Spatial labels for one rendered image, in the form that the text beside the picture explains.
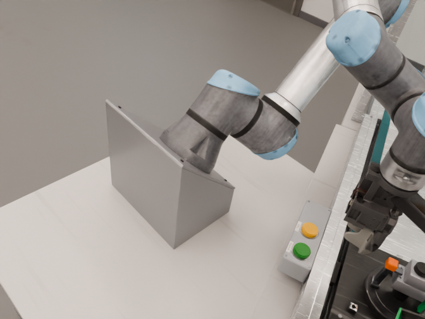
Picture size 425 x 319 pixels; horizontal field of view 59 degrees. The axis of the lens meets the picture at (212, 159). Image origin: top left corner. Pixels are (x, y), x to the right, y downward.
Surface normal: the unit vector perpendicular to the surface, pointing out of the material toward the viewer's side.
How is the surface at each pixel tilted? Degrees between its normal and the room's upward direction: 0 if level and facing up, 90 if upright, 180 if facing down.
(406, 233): 0
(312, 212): 0
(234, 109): 66
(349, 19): 56
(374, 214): 90
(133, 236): 0
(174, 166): 90
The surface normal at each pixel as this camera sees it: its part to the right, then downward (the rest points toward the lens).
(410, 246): 0.12, -0.73
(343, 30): -0.75, -0.51
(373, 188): -0.45, 0.56
